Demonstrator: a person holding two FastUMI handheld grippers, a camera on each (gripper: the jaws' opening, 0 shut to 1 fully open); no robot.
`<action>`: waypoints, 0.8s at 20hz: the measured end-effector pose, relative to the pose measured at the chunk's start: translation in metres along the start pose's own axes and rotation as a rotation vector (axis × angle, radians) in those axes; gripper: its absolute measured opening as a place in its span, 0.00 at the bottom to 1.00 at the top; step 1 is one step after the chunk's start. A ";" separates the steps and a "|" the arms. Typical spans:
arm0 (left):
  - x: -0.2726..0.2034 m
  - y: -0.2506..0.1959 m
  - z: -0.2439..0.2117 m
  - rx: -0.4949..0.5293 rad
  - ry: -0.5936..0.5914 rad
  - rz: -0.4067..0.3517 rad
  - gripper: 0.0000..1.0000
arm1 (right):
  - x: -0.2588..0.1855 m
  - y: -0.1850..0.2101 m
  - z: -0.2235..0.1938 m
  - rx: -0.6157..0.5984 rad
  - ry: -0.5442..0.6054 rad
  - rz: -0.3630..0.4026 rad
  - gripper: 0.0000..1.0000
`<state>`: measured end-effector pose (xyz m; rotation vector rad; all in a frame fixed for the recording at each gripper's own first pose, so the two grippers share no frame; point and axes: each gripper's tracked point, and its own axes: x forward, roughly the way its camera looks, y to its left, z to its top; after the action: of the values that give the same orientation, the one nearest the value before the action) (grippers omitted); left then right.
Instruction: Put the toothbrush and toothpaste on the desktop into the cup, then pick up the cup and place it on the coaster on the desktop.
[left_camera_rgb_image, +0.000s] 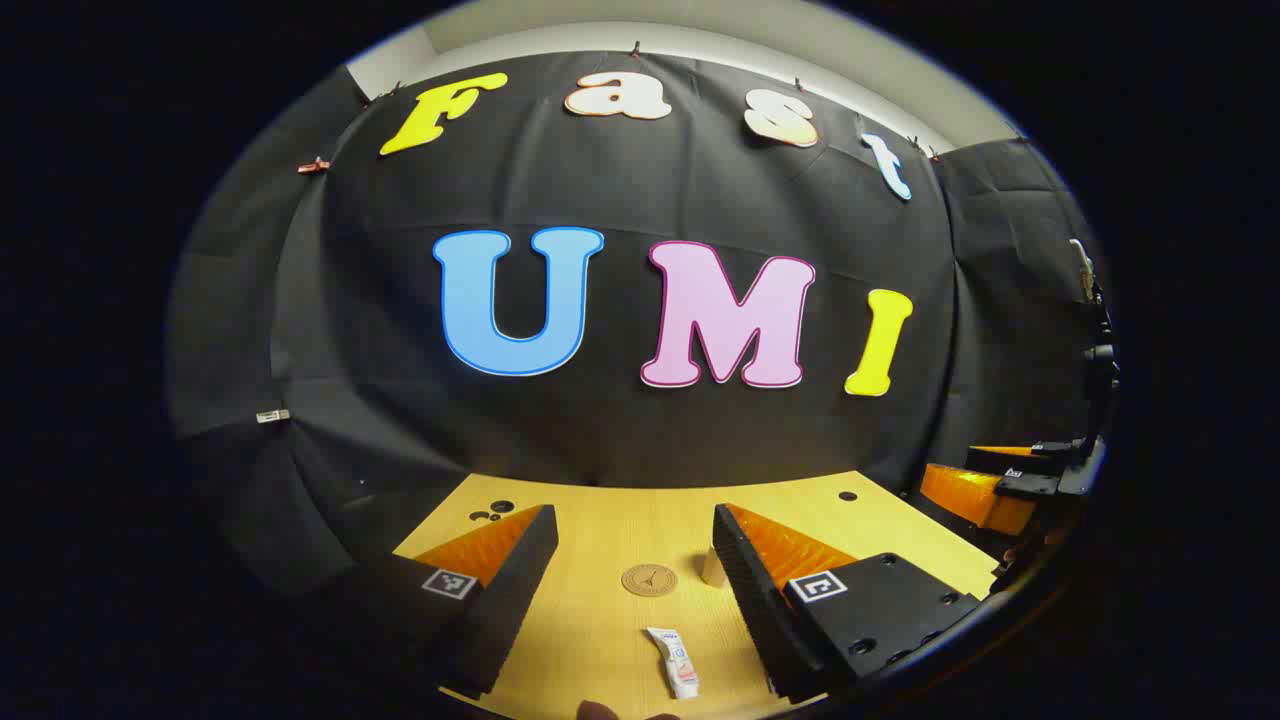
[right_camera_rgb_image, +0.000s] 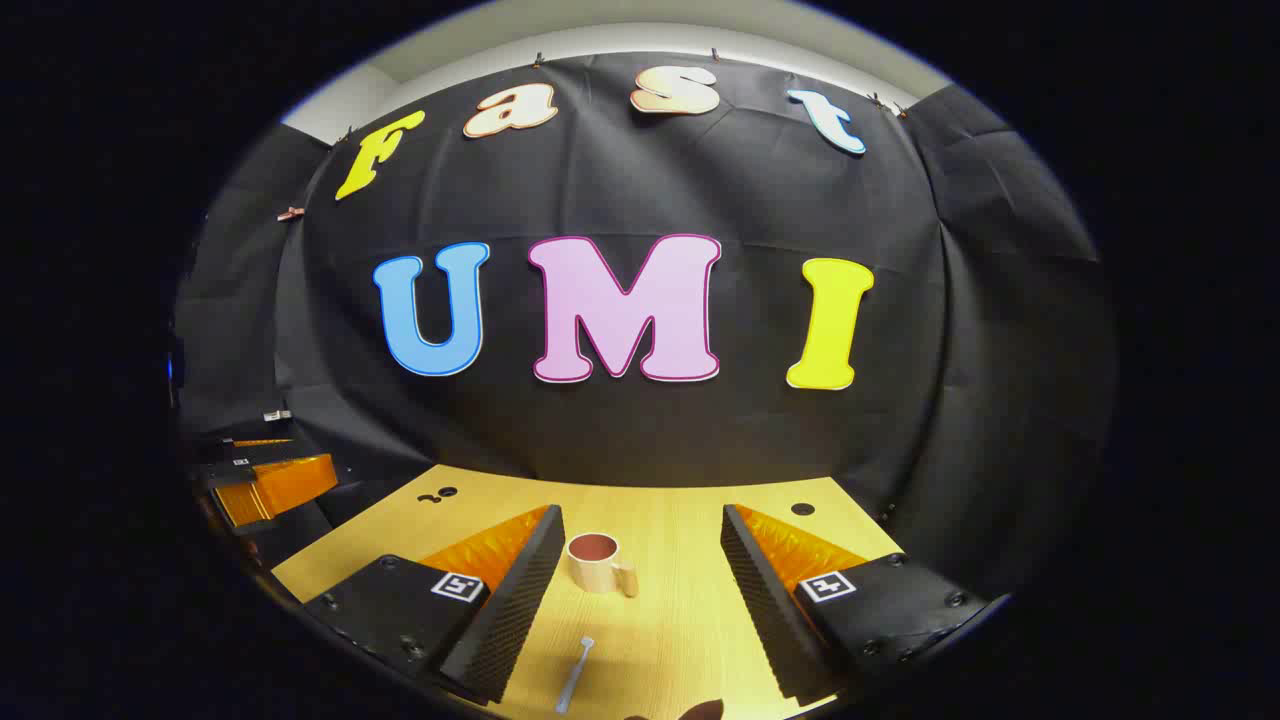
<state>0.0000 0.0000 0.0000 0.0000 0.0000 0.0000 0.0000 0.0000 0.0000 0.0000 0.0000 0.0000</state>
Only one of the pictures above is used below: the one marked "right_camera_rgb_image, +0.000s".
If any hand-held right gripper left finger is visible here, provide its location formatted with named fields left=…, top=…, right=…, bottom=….
left=303, top=504, right=567, bottom=704

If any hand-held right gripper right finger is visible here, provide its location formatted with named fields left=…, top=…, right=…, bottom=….
left=720, top=503, right=991, bottom=704

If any beige cup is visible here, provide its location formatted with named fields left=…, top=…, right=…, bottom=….
left=567, top=532, right=639, bottom=599

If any white and blue toothbrush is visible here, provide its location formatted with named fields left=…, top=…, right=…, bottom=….
left=556, top=636, right=596, bottom=715

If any wooden desktop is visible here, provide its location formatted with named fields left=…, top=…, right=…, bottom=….
left=272, top=463, right=906, bottom=720

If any black backdrop cloth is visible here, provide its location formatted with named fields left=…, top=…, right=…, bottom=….
left=172, top=50, right=1116, bottom=611

